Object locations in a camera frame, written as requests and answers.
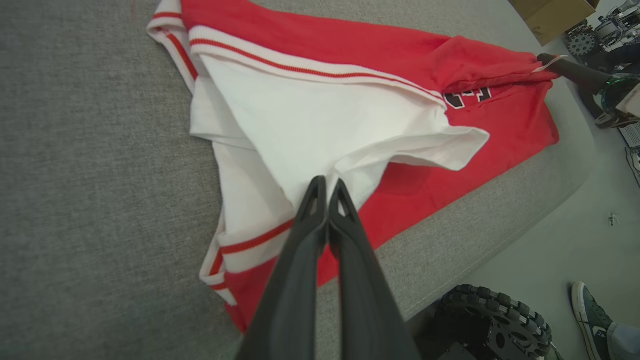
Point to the small metal clip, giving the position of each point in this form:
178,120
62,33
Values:
613,219

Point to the blue jeans leg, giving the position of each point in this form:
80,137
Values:
625,342

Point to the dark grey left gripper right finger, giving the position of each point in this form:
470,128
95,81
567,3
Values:
372,320

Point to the black roller wheel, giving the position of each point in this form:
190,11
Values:
500,325

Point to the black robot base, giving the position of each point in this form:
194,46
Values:
450,340

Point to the red white clothes pile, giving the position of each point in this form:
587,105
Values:
350,115

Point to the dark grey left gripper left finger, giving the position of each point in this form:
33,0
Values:
287,315

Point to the white grey machine assembly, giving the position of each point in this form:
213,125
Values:
617,22

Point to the grey fabric sofa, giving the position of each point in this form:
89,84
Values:
100,175

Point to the white printed paper sheet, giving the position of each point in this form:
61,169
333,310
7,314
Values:
632,135

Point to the green white sneaker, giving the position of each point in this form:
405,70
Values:
592,320

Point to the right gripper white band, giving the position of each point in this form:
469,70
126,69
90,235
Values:
625,97

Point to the brown cardboard box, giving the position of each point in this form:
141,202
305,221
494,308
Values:
555,17

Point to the grey toothed wheel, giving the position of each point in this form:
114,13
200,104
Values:
582,44

